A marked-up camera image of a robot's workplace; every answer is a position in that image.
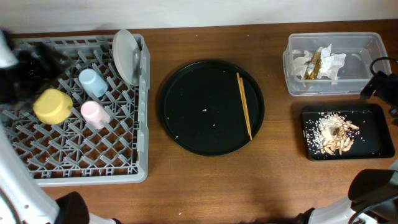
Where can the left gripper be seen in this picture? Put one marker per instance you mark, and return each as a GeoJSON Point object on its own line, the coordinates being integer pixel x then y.
{"type": "Point", "coordinates": [43, 73]}

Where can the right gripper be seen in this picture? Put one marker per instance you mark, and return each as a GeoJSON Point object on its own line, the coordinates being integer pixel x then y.
{"type": "Point", "coordinates": [388, 82]}

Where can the yellow plastic bowl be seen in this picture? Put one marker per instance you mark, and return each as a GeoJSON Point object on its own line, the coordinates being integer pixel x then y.
{"type": "Point", "coordinates": [53, 106]}

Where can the light blue plastic cup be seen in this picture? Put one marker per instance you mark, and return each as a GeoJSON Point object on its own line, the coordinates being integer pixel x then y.
{"type": "Point", "coordinates": [92, 82]}

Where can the white tissue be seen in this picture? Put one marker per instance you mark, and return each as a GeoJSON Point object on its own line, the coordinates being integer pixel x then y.
{"type": "Point", "coordinates": [300, 64]}
{"type": "Point", "coordinates": [330, 64]}

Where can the rice and food scraps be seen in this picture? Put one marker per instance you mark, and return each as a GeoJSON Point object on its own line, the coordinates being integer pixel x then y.
{"type": "Point", "coordinates": [330, 134]}

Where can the gold snack wrapper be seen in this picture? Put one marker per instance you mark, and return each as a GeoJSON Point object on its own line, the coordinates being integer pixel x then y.
{"type": "Point", "coordinates": [313, 67]}

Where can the pink plastic cup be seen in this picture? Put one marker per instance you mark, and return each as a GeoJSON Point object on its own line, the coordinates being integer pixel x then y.
{"type": "Point", "coordinates": [94, 114]}

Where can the grey plate with food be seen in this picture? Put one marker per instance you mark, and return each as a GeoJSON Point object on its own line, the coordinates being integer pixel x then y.
{"type": "Point", "coordinates": [126, 55]}

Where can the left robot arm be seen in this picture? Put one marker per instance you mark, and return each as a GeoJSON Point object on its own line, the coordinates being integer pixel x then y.
{"type": "Point", "coordinates": [22, 200]}

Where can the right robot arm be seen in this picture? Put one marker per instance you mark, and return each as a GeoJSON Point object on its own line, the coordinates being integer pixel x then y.
{"type": "Point", "coordinates": [372, 196]}

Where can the grey plastic dishwasher rack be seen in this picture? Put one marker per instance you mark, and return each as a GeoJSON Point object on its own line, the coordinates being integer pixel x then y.
{"type": "Point", "coordinates": [74, 152]}

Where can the black rectangular tray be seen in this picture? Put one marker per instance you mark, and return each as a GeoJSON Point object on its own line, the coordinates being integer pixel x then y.
{"type": "Point", "coordinates": [371, 141]}

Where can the clear plastic bin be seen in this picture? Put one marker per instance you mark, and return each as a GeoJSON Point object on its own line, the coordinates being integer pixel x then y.
{"type": "Point", "coordinates": [361, 49]}

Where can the round black serving tray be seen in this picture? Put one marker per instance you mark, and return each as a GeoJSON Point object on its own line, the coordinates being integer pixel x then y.
{"type": "Point", "coordinates": [200, 107]}

